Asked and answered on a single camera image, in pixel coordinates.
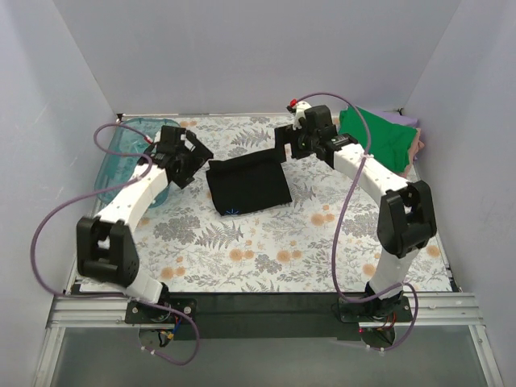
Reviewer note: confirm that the floral patterned table mat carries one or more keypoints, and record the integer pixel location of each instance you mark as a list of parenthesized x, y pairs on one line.
[(186, 244)]

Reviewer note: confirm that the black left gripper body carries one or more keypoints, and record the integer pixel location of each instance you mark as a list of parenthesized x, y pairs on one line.
[(193, 160)]

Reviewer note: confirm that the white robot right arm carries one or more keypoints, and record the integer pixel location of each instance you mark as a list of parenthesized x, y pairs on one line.
[(406, 219)]

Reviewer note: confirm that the pink folded t-shirt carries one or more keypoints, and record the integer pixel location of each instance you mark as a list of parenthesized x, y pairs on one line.
[(416, 146)]

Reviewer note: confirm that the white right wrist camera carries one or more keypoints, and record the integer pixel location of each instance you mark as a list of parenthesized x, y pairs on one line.
[(297, 109)]

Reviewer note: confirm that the green folded t-shirt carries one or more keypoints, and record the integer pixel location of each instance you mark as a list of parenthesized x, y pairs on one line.
[(389, 141)]

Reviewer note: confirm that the teal transparent plastic tray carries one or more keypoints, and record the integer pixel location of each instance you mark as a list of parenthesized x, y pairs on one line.
[(116, 169)]

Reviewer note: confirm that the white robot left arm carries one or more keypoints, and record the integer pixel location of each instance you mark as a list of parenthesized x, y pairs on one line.
[(106, 251)]

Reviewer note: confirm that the aluminium frame rail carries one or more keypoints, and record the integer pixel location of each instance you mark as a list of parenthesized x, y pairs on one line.
[(435, 309)]

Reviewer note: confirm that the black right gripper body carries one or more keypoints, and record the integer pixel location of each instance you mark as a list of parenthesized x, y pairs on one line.
[(283, 139)]

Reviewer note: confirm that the black t-shirt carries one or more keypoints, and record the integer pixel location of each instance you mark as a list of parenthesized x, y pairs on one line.
[(248, 183)]

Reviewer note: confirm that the lavender folded t-shirt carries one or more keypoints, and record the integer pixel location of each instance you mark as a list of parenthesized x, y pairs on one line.
[(395, 117)]

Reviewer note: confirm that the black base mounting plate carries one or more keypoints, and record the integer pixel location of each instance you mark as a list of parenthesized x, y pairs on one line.
[(265, 315)]

